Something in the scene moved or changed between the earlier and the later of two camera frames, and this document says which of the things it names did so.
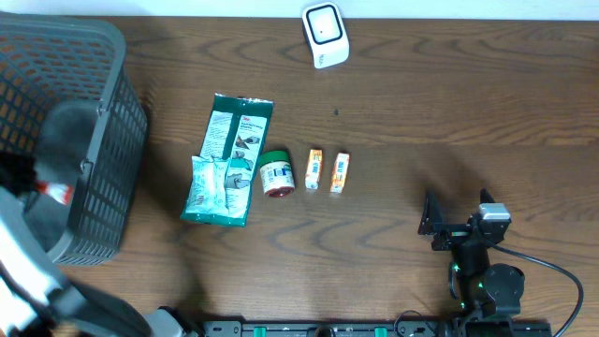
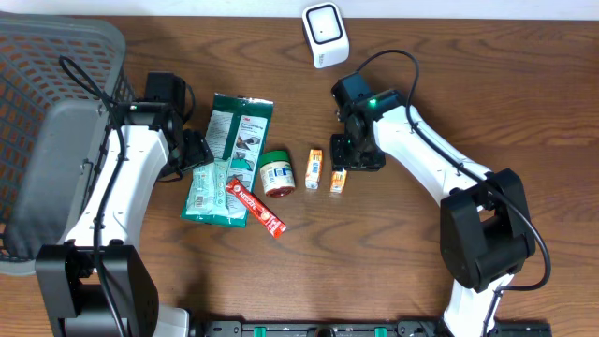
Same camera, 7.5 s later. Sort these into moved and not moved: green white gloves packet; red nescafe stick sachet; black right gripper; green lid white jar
Moved: black right gripper; red nescafe stick sachet
Not moved: green white gloves packet; green lid white jar
